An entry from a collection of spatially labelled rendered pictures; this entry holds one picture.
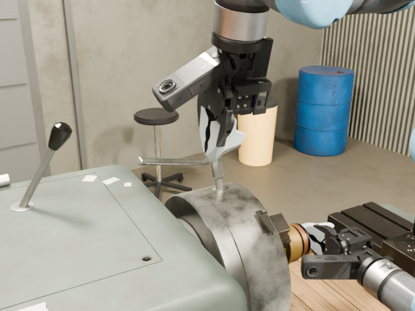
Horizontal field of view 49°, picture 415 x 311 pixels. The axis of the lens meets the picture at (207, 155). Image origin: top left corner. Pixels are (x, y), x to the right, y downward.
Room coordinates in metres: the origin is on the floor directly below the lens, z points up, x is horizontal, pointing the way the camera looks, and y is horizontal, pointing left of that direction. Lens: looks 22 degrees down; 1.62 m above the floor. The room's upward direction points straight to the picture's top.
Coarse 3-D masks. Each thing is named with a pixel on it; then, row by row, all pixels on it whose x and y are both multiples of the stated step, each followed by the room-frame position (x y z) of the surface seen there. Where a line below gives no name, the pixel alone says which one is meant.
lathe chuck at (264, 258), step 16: (208, 192) 0.79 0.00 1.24; (224, 192) 0.78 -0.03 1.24; (240, 192) 0.78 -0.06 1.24; (224, 208) 0.73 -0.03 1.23; (240, 208) 0.73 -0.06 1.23; (256, 208) 0.74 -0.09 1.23; (240, 224) 0.70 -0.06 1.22; (256, 224) 0.71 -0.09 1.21; (240, 240) 0.67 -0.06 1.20; (256, 240) 0.68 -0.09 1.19; (272, 240) 0.69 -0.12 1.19; (240, 256) 0.65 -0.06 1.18; (256, 256) 0.66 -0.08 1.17; (272, 256) 0.67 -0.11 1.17; (256, 272) 0.65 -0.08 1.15; (272, 272) 0.66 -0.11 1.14; (288, 272) 0.67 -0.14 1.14; (256, 288) 0.64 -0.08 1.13; (272, 288) 0.65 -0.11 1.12; (288, 288) 0.66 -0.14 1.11; (256, 304) 0.63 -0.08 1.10; (272, 304) 0.64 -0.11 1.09; (288, 304) 0.66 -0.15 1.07
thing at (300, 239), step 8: (288, 224) 0.87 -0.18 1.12; (296, 224) 0.88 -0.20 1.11; (288, 232) 0.84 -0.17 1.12; (296, 232) 0.84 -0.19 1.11; (304, 232) 0.85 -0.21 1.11; (296, 240) 0.83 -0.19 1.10; (304, 240) 0.84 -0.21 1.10; (288, 248) 0.81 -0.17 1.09; (296, 248) 0.82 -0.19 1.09; (304, 248) 0.83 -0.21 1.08; (288, 256) 0.81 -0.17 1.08; (296, 256) 0.82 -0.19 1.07; (288, 264) 0.81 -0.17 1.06
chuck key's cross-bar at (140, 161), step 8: (240, 144) 0.90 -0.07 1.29; (224, 152) 0.84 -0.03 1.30; (136, 160) 0.62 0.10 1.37; (144, 160) 0.62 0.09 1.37; (152, 160) 0.64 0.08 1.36; (160, 160) 0.66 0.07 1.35; (168, 160) 0.68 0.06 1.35; (176, 160) 0.69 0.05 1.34; (184, 160) 0.71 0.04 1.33; (192, 160) 0.73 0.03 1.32; (200, 160) 0.76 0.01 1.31; (208, 160) 0.78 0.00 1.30
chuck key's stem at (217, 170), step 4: (220, 156) 0.81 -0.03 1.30; (216, 160) 0.81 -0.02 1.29; (220, 160) 0.81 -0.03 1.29; (212, 164) 0.81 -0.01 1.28; (216, 164) 0.80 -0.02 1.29; (220, 164) 0.81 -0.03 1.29; (212, 168) 0.81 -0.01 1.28; (216, 168) 0.80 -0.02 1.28; (220, 168) 0.80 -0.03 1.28; (212, 172) 0.81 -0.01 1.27; (216, 172) 0.80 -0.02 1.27; (220, 172) 0.80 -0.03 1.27; (212, 176) 0.81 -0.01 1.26; (216, 176) 0.80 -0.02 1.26; (220, 176) 0.80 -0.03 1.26; (216, 180) 0.80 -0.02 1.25; (220, 180) 0.80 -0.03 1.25; (216, 184) 0.80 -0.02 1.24; (220, 184) 0.80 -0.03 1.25; (216, 188) 0.80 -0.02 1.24; (220, 188) 0.80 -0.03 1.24
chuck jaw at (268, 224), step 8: (256, 216) 0.73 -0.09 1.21; (264, 216) 0.73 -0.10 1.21; (272, 216) 0.75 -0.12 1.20; (280, 216) 0.76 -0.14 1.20; (264, 224) 0.72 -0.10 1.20; (272, 224) 0.72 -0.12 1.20; (280, 224) 0.74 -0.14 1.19; (264, 232) 0.71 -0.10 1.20; (280, 232) 0.73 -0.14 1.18; (288, 240) 0.80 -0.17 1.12
